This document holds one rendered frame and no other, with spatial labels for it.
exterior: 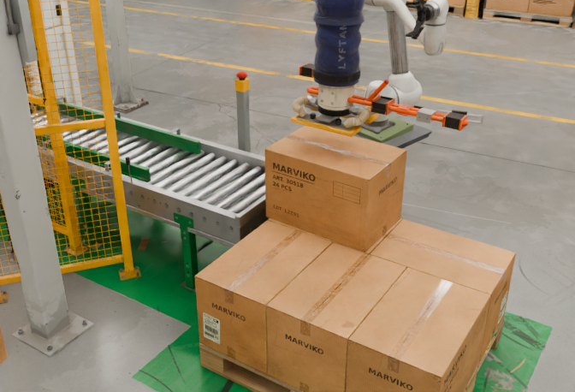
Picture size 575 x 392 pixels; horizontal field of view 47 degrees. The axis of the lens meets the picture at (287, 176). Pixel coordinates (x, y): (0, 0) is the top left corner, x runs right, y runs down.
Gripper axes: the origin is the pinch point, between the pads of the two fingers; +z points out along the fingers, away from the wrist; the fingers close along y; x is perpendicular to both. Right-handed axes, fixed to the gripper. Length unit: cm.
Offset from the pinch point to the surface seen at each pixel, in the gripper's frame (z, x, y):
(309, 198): 42, 29, 84
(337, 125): 33, 19, 45
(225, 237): 57, 71, 113
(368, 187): 43, -3, 67
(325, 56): 32.8, 26.7, 12.7
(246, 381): 101, 27, 156
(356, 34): 23.1, 16.4, 3.5
